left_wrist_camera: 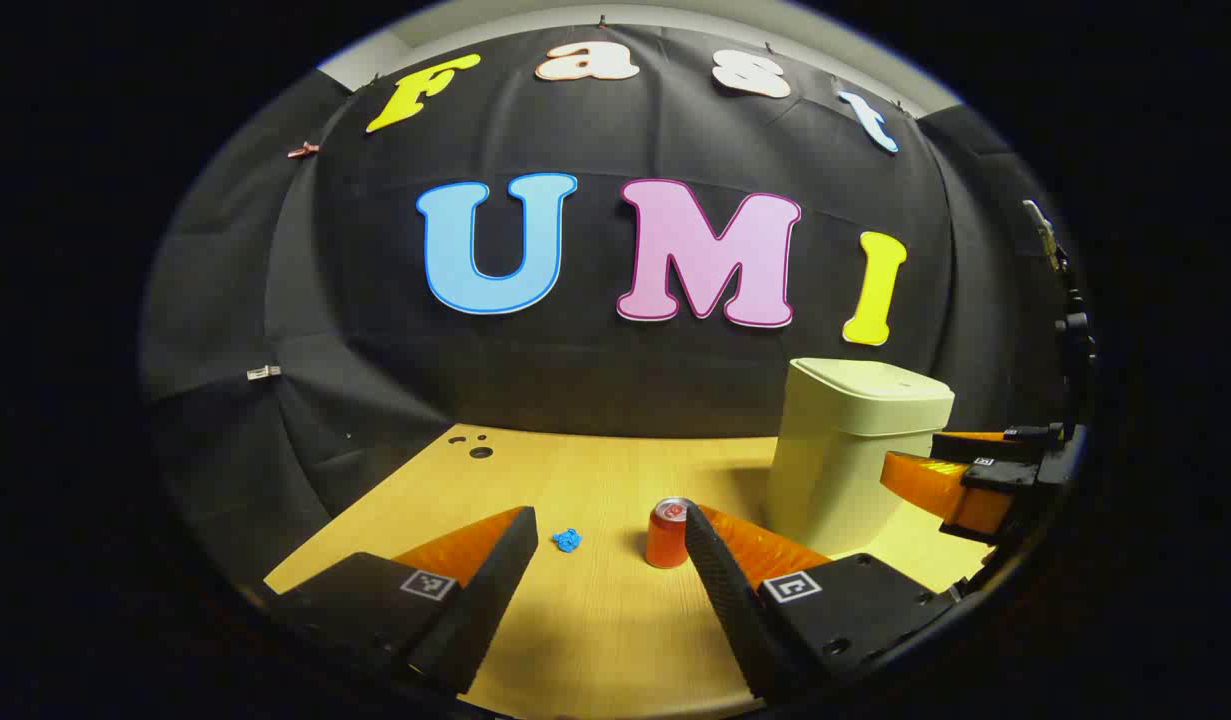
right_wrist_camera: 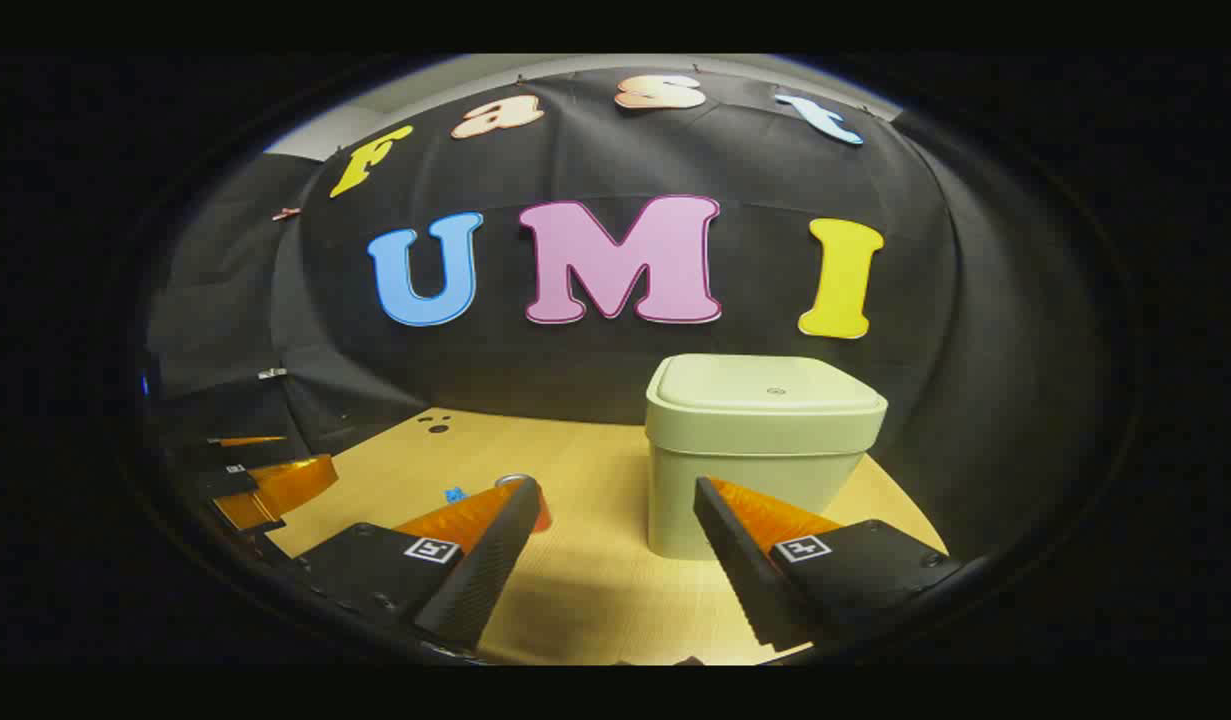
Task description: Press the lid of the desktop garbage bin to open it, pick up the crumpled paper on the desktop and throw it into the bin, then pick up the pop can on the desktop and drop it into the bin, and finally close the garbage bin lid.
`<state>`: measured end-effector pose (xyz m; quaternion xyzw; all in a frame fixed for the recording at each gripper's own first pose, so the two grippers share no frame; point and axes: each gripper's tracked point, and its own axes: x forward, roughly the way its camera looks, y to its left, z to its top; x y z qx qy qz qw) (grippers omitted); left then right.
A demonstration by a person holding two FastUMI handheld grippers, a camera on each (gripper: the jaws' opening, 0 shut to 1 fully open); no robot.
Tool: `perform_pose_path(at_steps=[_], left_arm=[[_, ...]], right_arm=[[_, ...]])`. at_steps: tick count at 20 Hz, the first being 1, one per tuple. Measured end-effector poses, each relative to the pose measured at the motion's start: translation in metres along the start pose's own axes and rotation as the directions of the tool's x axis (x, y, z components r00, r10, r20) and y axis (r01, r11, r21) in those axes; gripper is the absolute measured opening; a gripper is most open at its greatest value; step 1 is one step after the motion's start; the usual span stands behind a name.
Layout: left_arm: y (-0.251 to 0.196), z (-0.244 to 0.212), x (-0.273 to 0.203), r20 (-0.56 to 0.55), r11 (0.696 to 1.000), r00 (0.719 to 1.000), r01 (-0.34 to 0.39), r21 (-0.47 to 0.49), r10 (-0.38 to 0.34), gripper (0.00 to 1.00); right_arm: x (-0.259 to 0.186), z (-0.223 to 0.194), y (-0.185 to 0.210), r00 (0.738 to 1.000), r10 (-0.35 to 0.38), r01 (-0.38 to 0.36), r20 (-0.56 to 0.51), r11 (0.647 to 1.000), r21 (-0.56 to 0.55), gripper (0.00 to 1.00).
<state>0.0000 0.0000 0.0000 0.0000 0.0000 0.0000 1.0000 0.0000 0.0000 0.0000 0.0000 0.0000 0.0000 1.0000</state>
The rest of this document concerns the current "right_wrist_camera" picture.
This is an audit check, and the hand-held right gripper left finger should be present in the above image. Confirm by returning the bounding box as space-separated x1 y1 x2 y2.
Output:
275 476 544 656

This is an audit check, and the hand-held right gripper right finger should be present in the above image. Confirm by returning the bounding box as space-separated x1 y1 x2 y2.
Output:
691 476 966 651

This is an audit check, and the red pop can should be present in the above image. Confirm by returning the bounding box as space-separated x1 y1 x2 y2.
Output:
495 473 553 534

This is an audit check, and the green desktop garbage bin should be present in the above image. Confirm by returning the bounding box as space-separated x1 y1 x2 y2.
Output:
645 353 889 561

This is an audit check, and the wooden desktop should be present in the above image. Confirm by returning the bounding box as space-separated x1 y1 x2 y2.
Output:
265 405 948 666

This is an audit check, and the black backdrop cloth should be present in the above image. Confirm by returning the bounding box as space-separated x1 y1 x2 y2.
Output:
140 65 1106 561

